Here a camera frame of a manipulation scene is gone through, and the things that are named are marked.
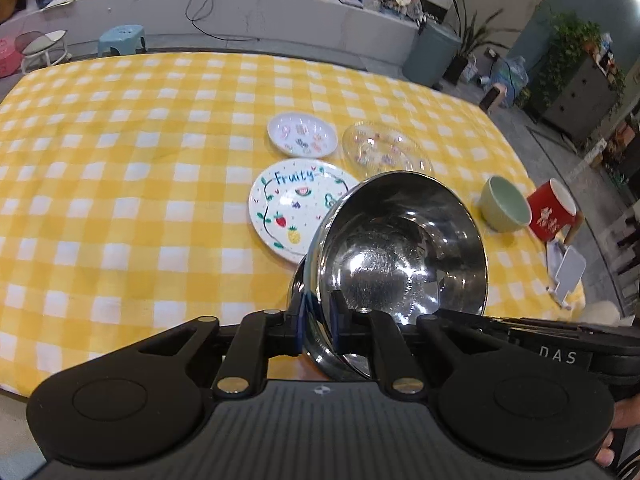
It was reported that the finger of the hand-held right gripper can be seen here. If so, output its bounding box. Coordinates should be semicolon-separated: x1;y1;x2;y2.
436;308;586;337

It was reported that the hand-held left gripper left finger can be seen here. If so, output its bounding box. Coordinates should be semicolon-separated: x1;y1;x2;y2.
132;293;307;396

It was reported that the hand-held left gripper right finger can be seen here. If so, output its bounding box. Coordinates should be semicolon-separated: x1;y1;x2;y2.
329;291;507;396

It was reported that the stainless steel bowl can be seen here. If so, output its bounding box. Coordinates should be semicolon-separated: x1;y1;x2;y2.
290;171;489;381

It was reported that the white fruit print plate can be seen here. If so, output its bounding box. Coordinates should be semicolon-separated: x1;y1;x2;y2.
248;158;361;266

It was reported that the person's right hand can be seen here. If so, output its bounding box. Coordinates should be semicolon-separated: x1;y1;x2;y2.
595;394;640;470

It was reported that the white fluffy cushion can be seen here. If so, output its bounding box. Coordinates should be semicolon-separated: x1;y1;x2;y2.
576;299;622;327

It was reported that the white phone stand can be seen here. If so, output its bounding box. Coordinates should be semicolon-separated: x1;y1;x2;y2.
545;240;587;309

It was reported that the pale green bowl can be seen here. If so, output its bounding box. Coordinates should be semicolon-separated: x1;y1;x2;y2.
479;175;532;234

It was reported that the red mug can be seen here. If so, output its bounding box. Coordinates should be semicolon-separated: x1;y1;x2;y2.
527;178;585;244

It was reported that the clear glass plate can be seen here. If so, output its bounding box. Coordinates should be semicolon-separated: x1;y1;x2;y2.
342;120;434;181

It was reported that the small white sticker plate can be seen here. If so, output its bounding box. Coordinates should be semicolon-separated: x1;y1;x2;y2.
266;111;339;158

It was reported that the yellow checked tablecloth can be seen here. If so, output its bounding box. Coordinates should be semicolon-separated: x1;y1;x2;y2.
0;50;587;397

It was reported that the blue water jug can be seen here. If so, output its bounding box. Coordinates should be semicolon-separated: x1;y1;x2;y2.
491;55;529;109

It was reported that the grey cabinet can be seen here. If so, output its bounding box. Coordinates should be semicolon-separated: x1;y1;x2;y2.
541;52;622;144

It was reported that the grey blue trash bin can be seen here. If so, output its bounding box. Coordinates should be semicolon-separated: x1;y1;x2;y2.
402;22;464;89

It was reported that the snake plant in black pot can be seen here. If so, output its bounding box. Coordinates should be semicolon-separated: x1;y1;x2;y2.
442;0;503;86

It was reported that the green climbing plant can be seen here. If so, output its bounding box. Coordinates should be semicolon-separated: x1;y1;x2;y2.
535;12;602;113

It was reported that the white low counter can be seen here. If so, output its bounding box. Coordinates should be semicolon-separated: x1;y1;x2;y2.
0;0;422;62

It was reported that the light blue plastic stool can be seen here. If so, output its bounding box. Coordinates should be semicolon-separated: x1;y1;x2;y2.
97;25;147;58

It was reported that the white round stool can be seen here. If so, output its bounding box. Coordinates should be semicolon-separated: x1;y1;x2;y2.
15;30;69;74

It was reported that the pink basket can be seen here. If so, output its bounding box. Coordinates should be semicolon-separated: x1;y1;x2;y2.
0;37;24;79

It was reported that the black cable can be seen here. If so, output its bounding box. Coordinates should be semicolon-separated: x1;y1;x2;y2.
184;0;262;44

